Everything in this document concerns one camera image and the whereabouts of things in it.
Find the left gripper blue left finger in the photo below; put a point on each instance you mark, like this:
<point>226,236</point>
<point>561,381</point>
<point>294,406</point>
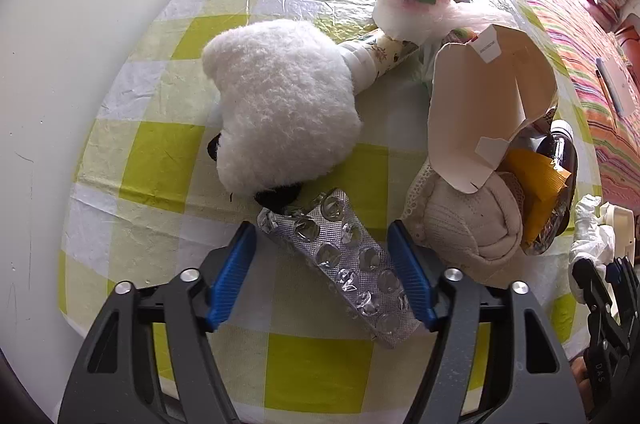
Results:
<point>225,270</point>

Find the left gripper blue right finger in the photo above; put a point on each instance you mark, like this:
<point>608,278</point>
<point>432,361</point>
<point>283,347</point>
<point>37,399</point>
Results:
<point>414,279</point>

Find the silver pill blister pack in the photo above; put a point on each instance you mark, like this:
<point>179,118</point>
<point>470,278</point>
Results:
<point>335,243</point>

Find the white blue cardboard box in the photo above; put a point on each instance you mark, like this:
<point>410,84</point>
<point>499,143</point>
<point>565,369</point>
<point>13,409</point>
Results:
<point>484,93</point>

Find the operator hand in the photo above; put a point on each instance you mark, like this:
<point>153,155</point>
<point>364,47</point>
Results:
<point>581,377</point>

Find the cream knitted sock ball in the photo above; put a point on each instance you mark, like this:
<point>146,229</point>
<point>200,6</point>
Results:
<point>479,233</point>

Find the crumpled white tissue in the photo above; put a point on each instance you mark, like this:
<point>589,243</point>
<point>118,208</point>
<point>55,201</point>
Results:
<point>591,241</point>

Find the yellow foil packet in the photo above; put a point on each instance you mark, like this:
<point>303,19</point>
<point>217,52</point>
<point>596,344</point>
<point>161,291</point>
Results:
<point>542,182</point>

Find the white plush toy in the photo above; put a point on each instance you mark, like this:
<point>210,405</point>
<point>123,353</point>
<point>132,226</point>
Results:
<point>282,108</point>

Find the brown medicine bottle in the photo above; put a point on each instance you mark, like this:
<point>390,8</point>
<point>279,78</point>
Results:
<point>558,145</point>

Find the patterned white tube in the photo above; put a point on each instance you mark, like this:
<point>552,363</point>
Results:
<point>373,55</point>

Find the white bag with fruit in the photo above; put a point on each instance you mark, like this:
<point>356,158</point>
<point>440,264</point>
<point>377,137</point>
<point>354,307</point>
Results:
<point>419,21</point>

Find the yellow pencil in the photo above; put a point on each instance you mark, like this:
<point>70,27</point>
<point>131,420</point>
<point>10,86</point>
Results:
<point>603,84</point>

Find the striped colourful bed sheet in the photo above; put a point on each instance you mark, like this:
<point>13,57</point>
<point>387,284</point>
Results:
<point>579,40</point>

